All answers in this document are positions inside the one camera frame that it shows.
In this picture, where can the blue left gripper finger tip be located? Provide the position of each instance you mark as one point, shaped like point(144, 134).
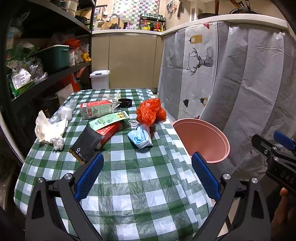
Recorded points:
point(285, 141)

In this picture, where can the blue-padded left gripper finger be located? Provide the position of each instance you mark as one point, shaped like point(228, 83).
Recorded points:
point(43, 220)
point(240, 211)

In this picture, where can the white paper wrapper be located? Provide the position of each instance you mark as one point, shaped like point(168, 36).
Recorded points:
point(50, 133)

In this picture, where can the white pedal trash bin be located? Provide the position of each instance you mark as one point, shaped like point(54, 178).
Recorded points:
point(100, 79)

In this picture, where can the beige kitchen cabinet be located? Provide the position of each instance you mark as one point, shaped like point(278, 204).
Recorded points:
point(133, 57)

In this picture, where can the person's right hand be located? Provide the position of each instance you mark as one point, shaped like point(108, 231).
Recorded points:
point(283, 223)

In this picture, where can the black foil pouch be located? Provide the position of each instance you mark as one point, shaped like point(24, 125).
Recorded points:
point(85, 145)

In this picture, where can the grey deer print curtain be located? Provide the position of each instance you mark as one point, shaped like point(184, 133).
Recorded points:
point(238, 77)

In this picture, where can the pink plastic basin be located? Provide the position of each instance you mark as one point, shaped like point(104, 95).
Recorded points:
point(203, 137)

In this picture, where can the red cardboard box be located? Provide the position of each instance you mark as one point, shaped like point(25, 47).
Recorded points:
point(107, 132)

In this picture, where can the green white checkered tablecloth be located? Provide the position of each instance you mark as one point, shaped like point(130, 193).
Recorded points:
point(141, 194)

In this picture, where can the green white paper packet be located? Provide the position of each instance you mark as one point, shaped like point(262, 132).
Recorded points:
point(108, 119)

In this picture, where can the clear crumpled plastic bag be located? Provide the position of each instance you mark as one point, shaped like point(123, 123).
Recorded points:
point(64, 112)

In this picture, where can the milk carton 1928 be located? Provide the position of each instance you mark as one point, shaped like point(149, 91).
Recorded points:
point(96, 109)

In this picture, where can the blue face mask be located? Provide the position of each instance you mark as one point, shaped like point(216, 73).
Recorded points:
point(140, 135)

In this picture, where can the white paper bag under shelf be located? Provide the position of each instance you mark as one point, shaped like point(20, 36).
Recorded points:
point(64, 93)

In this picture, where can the crumpled white wrapper at back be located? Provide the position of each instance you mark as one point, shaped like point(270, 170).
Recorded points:
point(115, 98)

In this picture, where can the black round lid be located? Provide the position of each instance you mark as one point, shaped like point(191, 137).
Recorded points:
point(125, 103)

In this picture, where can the green white snack bag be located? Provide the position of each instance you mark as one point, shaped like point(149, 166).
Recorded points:
point(20, 81)

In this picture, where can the orange plastic bag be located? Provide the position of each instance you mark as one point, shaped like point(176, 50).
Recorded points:
point(150, 111)

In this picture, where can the green cooler box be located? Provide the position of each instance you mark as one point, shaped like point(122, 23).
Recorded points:
point(54, 58)

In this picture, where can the yellow toy on shelf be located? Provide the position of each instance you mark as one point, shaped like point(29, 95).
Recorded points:
point(85, 56)

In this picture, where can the black storage shelf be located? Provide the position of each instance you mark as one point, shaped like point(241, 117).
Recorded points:
point(35, 46)

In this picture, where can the black spice rack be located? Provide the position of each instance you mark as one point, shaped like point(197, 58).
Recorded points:
point(152, 22)

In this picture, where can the chrome sink faucet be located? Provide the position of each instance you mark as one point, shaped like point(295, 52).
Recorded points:
point(113, 22)

